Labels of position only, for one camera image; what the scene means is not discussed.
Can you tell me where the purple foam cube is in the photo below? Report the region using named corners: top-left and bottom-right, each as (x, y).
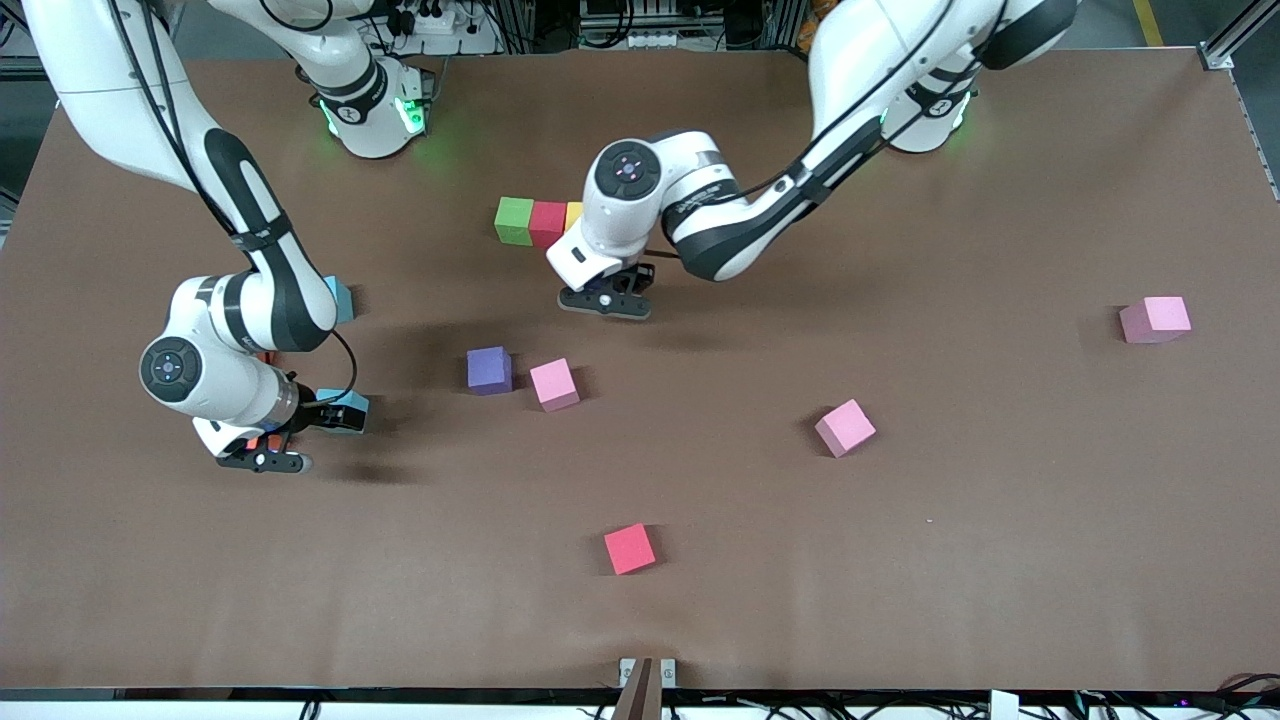
top-left (466, 346), bottom-right (514, 396)

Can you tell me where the grey electronics rack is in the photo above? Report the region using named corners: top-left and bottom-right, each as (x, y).
top-left (578, 0), bottom-right (731, 51)

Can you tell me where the pink foam cube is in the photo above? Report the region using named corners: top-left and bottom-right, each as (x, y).
top-left (529, 358), bottom-right (581, 413)
top-left (814, 398), bottom-right (877, 459)
top-left (1118, 296), bottom-right (1193, 345)

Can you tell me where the brown table cover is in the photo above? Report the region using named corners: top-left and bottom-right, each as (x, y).
top-left (0, 48), bottom-right (1280, 693)

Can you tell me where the green foam cube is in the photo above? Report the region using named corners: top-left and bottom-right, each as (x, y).
top-left (494, 196), bottom-right (537, 248)

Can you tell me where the small metal bracket plate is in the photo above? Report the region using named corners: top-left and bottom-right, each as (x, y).
top-left (618, 657), bottom-right (678, 691)

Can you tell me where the white power strip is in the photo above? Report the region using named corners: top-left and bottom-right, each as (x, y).
top-left (372, 0), bottom-right (501, 56)

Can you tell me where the red foam cube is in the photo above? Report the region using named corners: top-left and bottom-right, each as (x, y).
top-left (603, 523), bottom-right (658, 576)
top-left (529, 201), bottom-right (570, 250)

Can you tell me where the aluminium frame post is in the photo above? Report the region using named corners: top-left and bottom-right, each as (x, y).
top-left (1200, 0), bottom-right (1280, 71)

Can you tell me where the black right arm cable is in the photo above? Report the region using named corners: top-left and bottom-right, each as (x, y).
top-left (108, 0), bottom-right (359, 403)

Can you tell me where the brown camera pole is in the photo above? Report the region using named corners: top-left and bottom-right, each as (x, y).
top-left (610, 657), bottom-right (666, 720)

